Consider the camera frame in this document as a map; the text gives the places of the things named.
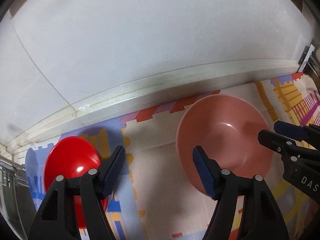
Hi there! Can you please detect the red black bowl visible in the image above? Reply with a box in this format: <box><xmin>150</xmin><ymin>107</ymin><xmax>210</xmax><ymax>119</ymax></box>
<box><xmin>43</xmin><ymin>135</ymin><xmax>110</xmax><ymax>230</ymax></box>

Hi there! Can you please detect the pink bowl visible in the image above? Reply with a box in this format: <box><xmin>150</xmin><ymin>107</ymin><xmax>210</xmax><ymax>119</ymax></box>
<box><xmin>176</xmin><ymin>94</ymin><xmax>273</xmax><ymax>193</ymax></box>

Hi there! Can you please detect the stainless steel sink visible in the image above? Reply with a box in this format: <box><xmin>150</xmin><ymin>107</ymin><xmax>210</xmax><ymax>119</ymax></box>
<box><xmin>1</xmin><ymin>156</ymin><xmax>36</xmax><ymax>239</ymax></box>

